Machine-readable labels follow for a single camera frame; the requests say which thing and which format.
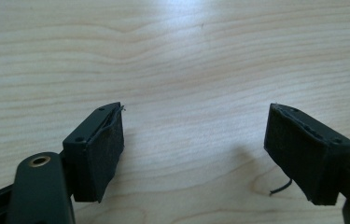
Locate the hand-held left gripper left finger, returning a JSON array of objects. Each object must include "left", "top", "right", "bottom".
[{"left": 62, "top": 101, "right": 125, "bottom": 203}]

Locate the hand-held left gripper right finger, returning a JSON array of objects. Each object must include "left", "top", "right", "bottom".
[{"left": 263, "top": 103, "right": 350, "bottom": 206}]

